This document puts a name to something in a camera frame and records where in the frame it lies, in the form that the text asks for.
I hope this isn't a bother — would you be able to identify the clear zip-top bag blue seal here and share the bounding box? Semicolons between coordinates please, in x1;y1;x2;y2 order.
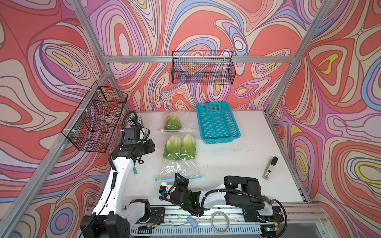
155;132;201;181

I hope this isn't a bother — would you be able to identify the chinese cabbage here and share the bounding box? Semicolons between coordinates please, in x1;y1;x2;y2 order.
163;135;182;161
181;134;196;160

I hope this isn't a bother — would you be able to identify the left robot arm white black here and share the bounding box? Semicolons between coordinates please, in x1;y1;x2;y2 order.
80;127;155;238

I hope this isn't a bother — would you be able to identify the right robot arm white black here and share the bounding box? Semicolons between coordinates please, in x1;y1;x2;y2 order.
159;173;285;224

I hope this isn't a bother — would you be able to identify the small green cabbage in bag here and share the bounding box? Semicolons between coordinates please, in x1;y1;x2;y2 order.
164;112;182;131

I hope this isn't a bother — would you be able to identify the small clear bag pink seal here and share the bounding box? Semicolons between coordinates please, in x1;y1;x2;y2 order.
160;111;197;132

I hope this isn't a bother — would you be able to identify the clear cup of pens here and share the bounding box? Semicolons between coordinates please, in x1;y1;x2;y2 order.
127;113;142;128

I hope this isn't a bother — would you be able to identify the teal plastic basket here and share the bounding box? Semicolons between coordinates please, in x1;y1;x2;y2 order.
196;102;241;144

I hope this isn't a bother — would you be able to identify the grey black stapler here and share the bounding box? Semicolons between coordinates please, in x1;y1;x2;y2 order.
263;156;278;180

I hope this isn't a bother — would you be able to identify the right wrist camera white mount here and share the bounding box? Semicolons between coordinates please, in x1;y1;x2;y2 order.
159;185;169;196

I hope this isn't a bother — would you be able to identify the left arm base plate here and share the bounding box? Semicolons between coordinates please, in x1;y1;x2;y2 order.
124;207;165;225

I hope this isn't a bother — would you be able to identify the black wire basket left wall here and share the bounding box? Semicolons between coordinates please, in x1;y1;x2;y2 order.
62;82;128;153

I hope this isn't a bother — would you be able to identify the black wire basket wall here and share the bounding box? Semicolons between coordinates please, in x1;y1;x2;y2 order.
171;50;236;85
62;82;128;153

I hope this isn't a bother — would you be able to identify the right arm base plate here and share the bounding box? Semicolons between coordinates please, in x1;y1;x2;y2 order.
243;206;284;223

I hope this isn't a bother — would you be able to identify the black wire basket back wall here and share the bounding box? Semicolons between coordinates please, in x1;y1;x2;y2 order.
171;50;236;85

